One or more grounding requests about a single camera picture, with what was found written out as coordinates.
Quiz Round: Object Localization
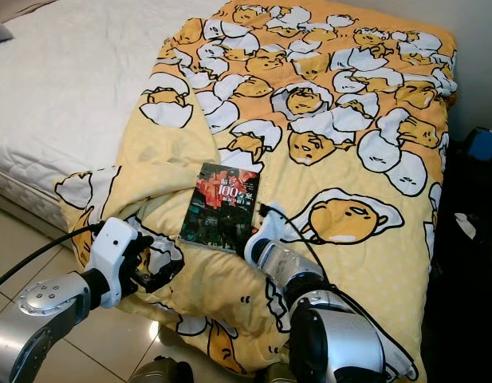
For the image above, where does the yellow egg cartoon blanket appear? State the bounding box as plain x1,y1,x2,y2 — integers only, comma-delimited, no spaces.
56,0,458,382

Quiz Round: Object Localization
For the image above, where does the blue plastic object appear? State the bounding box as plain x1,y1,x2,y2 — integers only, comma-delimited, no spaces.
462,126,492,168

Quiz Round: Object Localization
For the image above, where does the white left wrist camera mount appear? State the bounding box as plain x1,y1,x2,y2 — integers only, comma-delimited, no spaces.
88,217,143,310

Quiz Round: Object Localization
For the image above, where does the white quilted mattress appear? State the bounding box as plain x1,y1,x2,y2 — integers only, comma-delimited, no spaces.
0,0,238,240

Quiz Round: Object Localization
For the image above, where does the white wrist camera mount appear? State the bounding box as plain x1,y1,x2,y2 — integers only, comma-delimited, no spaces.
244,223,278,268
88,217,143,310

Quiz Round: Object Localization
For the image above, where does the dark book with red cover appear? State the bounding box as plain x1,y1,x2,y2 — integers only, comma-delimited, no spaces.
179,161,261,254

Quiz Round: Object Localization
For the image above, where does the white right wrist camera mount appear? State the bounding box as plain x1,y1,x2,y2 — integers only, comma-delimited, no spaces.
244,223,278,268

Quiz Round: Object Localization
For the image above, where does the dark grey robot left leg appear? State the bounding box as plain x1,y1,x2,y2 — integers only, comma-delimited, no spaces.
128,357,195,383

